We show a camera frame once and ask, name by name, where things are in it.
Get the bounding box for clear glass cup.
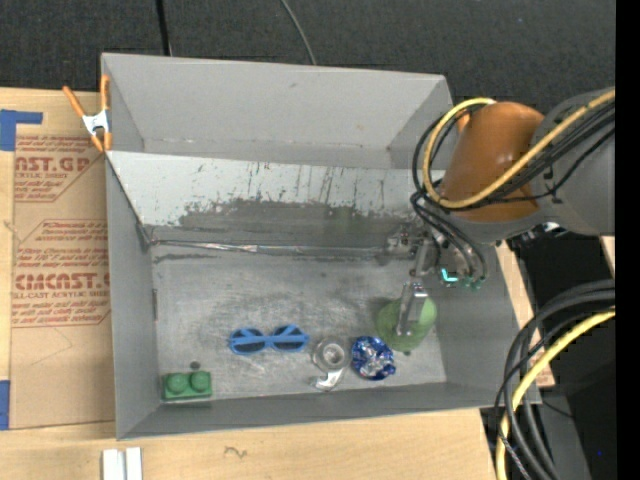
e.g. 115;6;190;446
309;336;352;394

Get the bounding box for blue sunglasses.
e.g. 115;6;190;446
228;323;312;357

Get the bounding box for grey metal bin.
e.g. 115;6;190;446
99;52;544;442

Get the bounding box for green toy pear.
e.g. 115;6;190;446
375;294;439;355

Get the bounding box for brown cardboard board red print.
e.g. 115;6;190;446
0;86;117;430

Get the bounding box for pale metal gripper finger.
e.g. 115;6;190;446
385;226;420;264
396;279;430;338

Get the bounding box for blue crumpled foil packet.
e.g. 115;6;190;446
350;335;397;382

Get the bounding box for green toy brick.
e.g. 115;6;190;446
160;369;214;402

